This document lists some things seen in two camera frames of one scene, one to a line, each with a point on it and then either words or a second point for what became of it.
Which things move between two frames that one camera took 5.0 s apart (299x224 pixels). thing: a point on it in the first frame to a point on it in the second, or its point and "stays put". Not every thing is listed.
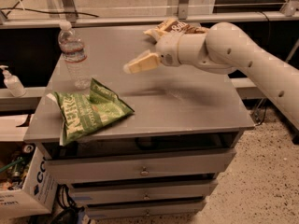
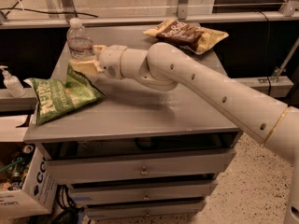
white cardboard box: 38,195 stays put
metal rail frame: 70,17 stays put
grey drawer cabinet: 161,161 stays put
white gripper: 167,49 to 110,61
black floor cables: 69,213 stays put
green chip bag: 81,112 to 58,98
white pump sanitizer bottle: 13,83 stays put
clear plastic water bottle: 75,55 to 79,40
